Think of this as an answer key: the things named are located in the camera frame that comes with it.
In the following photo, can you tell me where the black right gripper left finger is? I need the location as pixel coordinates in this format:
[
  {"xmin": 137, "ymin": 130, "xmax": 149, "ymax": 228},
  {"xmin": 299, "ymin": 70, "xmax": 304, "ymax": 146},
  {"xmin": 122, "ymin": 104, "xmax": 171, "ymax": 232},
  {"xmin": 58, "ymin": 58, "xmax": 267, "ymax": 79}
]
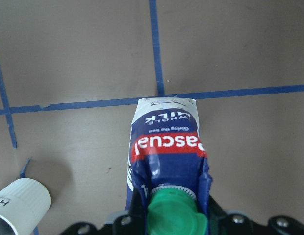
[{"xmin": 124, "ymin": 189, "xmax": 146, "ymax": 235}]

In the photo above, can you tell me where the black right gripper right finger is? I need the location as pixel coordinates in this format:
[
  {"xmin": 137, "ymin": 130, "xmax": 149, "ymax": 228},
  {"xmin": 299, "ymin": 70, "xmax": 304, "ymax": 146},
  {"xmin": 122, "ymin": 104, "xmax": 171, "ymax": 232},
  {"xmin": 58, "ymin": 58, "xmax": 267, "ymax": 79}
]
[{"xmin": 208, "ymin": 195, "xmax": 227, "ymax": 235}]

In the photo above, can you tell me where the blue white milk carton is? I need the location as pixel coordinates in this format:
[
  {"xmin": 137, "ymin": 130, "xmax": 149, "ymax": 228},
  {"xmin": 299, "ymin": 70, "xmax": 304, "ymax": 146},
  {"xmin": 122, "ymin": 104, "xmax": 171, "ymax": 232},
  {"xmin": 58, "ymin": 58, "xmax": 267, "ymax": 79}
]
[{"xmin": 127, "ymin": 97, "xmax": 212, "ymax": 235}]

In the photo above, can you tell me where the white ribbed mug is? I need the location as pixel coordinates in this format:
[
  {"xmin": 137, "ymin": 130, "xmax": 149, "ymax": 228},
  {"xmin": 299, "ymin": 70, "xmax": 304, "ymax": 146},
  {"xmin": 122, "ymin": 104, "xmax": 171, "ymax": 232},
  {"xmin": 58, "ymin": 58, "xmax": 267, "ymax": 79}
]
[{"xmin": 0, "ymin": 178, "xmax": 51, "ymax": 235}]

